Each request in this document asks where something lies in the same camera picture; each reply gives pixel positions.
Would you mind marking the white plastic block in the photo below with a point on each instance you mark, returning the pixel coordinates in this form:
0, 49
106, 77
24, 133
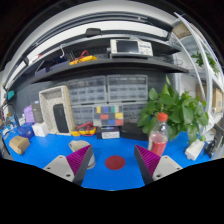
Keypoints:
194, 150

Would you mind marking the green potted plant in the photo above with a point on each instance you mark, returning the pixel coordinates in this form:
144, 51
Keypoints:
180, 113

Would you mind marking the purple box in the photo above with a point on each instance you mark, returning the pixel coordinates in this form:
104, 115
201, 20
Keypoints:
28, 115

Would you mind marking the white shelf unit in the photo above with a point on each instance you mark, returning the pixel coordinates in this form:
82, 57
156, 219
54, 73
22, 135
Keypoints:
208, 83

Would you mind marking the beige perforated tray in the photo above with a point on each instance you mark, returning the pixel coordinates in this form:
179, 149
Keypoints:
49, 96

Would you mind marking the small white box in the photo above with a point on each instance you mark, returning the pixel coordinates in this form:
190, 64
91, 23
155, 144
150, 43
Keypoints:
40, 130

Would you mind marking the black workbench shelf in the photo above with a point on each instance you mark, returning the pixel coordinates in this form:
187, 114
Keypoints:
110, 65

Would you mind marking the multicoloured parts organizer box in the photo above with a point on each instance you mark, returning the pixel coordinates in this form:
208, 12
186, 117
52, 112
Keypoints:
108, 116

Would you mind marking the flat black case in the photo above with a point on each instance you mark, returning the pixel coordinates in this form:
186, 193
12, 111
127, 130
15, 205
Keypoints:
133, 132

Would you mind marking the black clamp stand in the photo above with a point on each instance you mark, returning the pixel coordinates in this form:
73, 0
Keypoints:
213, 143

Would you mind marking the flat round red coaster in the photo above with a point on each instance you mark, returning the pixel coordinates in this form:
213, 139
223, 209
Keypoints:
115, 162

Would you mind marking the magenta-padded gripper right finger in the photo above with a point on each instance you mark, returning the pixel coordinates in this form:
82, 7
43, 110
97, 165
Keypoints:
149, 160

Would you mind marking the white benchtop oscilloscope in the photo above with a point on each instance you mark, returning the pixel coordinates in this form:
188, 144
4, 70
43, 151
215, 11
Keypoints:
128, 47

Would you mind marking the clear bottle with red cap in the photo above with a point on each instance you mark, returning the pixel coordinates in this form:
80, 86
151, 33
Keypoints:
158, 143

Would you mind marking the yellow multimeter with red leads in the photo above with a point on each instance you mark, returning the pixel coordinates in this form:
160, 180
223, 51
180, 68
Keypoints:
83, 132
83, 60

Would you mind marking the beige ceramic mug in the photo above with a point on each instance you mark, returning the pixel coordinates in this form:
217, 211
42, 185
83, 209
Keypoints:
76, 145

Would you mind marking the grey box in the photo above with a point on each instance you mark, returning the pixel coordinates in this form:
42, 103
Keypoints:
37, 111

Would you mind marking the clear small-parts drawer cabinet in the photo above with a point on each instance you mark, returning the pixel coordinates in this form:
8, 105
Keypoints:
81, 115
127, 88
133, 111
87, 90

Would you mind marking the black oblong speaker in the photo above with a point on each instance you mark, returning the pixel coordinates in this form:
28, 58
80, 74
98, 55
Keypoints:
60, 118

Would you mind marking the small brown cardboard box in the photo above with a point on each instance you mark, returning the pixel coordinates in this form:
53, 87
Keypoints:
19, 145

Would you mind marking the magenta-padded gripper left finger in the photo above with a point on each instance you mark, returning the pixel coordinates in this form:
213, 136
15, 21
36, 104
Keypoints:
78, 160

